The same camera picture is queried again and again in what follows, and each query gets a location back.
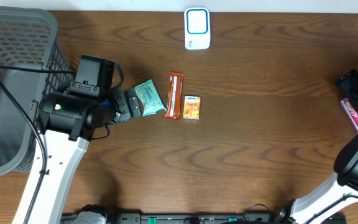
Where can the purple red snack packet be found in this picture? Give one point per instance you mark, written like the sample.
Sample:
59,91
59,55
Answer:
351,112

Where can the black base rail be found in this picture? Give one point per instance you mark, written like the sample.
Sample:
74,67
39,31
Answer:
96,214

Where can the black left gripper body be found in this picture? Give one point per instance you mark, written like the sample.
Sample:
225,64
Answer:
124,105

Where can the orange red snack bar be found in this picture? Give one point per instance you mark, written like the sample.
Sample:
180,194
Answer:
174,95

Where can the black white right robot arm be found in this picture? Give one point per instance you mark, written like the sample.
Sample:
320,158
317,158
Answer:
324,203

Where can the grey plastic basket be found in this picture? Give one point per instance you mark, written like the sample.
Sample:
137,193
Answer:
32,65

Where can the teal wet wipes packet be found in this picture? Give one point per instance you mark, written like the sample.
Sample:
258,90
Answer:
149,97

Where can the orange tissue pack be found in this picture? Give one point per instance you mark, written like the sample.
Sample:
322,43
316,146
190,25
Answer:
191,109

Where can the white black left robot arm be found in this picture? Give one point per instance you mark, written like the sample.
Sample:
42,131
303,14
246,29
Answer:
67,121

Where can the white barcode scanner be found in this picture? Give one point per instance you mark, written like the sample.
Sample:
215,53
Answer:
197,28

